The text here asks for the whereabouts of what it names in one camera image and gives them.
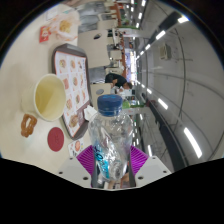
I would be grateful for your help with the person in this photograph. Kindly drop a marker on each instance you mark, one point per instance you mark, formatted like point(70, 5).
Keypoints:
point(116, 80)

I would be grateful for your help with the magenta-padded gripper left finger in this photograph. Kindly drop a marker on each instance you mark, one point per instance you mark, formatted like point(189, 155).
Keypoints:
point(71, 170)

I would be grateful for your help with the brown pretzel-shaped charm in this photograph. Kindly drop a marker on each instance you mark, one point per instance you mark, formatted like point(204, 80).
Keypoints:
point(29, 125)

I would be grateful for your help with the dark tray with menu liner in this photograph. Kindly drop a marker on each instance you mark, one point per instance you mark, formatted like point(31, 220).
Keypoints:
point(71, 83)

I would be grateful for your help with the beige dining chairs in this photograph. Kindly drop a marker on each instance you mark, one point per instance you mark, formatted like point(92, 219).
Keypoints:
point(116, 53)

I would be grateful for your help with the cream paper cup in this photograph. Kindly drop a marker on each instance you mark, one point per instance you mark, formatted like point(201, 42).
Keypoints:
point(46, 96)

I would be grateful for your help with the beige chair with oval hole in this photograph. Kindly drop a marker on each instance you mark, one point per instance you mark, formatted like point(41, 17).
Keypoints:
point(100, 91)
point(95, 48)

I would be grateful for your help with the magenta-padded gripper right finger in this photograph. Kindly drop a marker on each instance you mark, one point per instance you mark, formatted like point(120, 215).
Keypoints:
point(151, 170)

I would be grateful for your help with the printed sticker sheet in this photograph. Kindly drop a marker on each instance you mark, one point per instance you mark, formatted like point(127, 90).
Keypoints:
point(76, 147)

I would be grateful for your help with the white paper napkin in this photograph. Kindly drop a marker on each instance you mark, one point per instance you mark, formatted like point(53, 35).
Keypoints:
point(89, 113)

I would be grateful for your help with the red snack packet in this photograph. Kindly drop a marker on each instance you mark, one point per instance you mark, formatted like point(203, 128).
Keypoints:
point(45, 34)

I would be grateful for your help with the ceiling lights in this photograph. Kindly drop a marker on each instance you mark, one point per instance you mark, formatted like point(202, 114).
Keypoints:
point(192, 141)

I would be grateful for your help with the ceiling air conditioner unit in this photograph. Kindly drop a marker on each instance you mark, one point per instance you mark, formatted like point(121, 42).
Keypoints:
point(165, 52)

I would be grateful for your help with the clear plastic snack bag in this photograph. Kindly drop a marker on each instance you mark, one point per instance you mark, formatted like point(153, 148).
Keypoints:
point(65, 26)

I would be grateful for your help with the clear blue-capped water bottle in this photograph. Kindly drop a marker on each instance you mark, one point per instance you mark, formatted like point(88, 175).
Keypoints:
point(110, 133)

